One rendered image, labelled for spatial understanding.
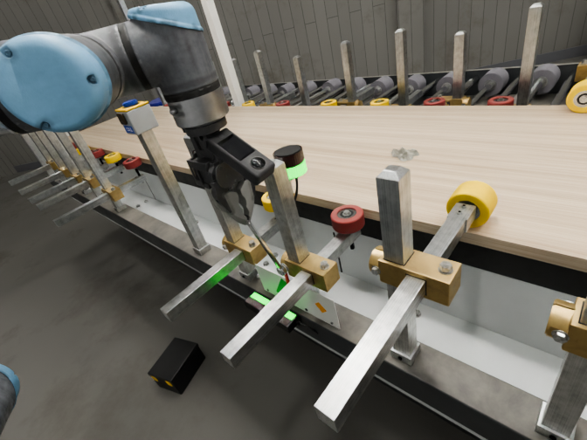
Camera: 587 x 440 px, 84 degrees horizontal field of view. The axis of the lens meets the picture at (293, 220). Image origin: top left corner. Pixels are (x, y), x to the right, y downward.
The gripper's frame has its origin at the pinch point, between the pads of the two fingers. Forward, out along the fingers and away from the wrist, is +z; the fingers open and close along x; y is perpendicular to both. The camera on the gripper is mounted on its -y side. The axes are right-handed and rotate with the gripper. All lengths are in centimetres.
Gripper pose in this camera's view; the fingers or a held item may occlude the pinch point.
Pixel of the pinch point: (247, 219)
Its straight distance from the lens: 65.4
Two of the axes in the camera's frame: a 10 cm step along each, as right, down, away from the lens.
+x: -6.3, 5.5, -5.5
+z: 2.2, 8.0, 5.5
